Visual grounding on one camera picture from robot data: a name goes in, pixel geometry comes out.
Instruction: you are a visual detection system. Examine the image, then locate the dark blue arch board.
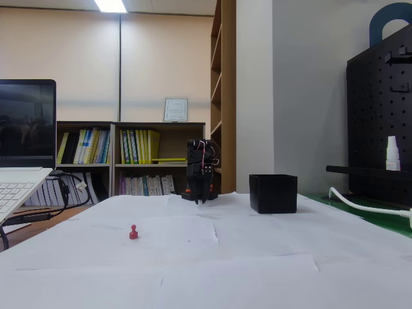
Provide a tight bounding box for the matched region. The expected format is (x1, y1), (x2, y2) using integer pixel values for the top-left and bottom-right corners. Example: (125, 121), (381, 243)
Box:
(369, 2), (412, 49)

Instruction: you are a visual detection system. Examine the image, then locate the framed white certificate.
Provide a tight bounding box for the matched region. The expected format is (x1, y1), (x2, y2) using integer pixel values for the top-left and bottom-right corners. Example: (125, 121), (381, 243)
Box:
(163, 97), (190, 123)

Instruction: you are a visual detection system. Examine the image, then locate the green desk mat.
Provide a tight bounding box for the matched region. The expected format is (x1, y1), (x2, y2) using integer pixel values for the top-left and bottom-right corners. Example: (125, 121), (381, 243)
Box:
(301, 192), (412, 241)

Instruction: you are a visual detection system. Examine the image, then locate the black square box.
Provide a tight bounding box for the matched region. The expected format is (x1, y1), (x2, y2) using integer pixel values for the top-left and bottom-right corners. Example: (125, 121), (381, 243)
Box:
(248, 174), (298, 214)

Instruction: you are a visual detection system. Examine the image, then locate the tall wooden bookshelf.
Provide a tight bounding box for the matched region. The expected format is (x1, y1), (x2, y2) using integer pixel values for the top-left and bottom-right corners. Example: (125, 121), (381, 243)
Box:
(210, 0), (238, 194)

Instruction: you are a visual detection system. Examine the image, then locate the black pegboard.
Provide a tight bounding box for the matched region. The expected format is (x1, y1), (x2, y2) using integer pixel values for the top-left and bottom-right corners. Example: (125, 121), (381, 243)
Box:
(346, 23), (412, 207)

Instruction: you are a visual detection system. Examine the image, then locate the thick yellow binder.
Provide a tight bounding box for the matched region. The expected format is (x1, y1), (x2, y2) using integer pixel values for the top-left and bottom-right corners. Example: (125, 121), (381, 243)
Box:
(147, 129), (162, 165)

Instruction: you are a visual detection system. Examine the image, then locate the low wooden bookshelf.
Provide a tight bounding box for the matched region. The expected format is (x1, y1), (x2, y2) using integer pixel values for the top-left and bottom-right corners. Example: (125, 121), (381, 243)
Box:
(56, 121), (114, 207)
(111, 121), (207, 197)

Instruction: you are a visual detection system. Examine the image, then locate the white paper sheet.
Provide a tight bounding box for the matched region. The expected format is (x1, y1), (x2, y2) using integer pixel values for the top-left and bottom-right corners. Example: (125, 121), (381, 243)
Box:
(314, 225), (412, 309)
(0, 218), (136, 271)
(89, 214), (221, 261)
(170, 192), (310, 223)
(0, 267), (165, 309)
(212, 205), (412, 258)
(160, 254), (319, 309)
(93, 194), (181, 226)

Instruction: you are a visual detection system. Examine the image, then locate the red white servo wire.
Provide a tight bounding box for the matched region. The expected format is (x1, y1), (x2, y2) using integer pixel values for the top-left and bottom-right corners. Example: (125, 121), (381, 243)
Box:
(196, 140), (221, 176)

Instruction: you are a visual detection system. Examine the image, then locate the white power cable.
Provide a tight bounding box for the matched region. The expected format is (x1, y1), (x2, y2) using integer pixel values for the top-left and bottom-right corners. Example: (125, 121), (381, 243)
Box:
(328, 187), (411, 218)

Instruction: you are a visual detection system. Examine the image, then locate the black cable adapter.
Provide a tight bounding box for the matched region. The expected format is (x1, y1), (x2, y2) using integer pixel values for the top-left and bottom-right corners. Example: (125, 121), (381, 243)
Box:
(5, 211), (53, 226)

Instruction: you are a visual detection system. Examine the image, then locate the flat yellow book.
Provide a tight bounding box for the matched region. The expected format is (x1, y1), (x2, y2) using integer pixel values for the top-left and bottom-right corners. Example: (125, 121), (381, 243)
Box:
(151, 157), (188, 165)

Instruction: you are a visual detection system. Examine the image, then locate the white plastic bottle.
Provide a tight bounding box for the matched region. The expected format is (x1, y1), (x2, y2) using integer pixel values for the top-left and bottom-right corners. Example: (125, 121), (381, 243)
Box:
(385, 135), (402, 171)

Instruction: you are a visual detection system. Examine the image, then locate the beige roller blind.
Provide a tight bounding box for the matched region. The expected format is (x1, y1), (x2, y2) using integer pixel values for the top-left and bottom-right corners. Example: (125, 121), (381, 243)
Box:
(121, 13), (215, 123)
(0, 6), (120, 123)

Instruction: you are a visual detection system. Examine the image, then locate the black laptop cable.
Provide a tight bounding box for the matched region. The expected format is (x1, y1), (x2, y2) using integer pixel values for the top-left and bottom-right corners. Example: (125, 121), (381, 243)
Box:
(48, 170), (93, 215)

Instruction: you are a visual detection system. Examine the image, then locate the black pegboard shelf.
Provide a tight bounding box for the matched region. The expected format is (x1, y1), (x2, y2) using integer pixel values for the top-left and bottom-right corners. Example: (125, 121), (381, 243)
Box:
(325, 165), (412, 182)

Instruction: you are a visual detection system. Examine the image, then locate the ceiling light panel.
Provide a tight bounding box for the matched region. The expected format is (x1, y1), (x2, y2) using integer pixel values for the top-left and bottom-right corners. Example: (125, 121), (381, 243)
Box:
(93, 0), (127, 14)

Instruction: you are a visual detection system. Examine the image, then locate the white laptop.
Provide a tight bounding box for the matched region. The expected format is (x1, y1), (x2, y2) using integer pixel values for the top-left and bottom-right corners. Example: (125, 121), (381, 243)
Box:
(0, 79), (57, 226)

